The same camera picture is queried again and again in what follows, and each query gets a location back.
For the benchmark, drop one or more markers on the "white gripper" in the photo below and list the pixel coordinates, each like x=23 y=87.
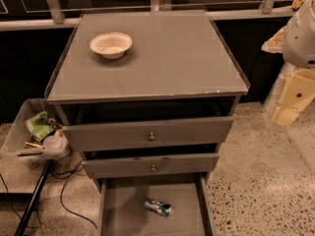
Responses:
x=300 y=42

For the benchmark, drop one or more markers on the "white paper bowl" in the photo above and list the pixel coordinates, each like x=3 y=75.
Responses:
x=111 y=45

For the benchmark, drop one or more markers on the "blue silver redbull can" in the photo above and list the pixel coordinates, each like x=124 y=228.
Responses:
x=157 y=207

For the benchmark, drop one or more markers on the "golden can in bin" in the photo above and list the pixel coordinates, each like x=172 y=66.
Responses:
x=33 y=145

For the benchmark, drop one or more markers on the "grey bottom drawer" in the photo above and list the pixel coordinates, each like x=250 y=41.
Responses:
x=123 y=213

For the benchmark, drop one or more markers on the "grey drawer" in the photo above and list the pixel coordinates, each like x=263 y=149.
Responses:
x=141 y=166
x=123 y=213
x=169 y=133

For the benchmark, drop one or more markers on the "clear plastic storage bin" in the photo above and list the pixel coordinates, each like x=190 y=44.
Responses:
x=19 y=134

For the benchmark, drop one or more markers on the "green snack bag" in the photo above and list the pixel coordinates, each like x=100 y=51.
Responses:
x=38 y=126

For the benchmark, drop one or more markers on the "clear plastic cup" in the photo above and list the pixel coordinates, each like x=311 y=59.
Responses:
x=54 y=143

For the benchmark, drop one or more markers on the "brass top drawer knob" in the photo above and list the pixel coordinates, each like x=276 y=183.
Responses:
x=152 y=137

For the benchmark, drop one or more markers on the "grey drawer cabinet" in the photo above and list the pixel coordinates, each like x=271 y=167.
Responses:
x=178 y=67

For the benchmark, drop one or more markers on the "grey top drawer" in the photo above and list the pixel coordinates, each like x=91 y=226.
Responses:
x=169 y=133

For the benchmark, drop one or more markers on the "grey middle drawer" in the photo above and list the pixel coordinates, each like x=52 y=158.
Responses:
x=141 y=166

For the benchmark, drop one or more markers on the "black pole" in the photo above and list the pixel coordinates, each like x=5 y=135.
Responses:
x=34 y=199

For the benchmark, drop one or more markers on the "yellow object on railing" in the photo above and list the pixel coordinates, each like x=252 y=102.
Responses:
x=296 y=4

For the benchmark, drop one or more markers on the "metal railing frame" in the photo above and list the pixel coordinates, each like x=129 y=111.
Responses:
x=59 y=14

